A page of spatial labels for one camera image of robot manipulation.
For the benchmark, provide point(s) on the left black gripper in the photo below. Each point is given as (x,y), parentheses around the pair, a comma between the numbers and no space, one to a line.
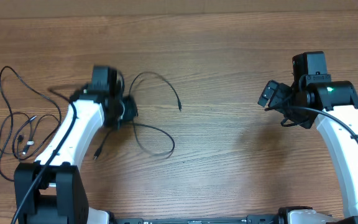
(128,107)

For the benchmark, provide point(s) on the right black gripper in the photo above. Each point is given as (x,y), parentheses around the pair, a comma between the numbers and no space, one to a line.
(291,112)

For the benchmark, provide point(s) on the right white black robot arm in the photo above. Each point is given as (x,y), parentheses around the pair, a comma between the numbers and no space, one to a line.
(335,115)

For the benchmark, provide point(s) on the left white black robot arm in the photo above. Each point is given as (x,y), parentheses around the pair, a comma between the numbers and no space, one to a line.
(50,189)

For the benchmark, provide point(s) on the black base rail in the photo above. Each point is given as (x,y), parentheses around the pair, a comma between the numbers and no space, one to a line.
(197,220)

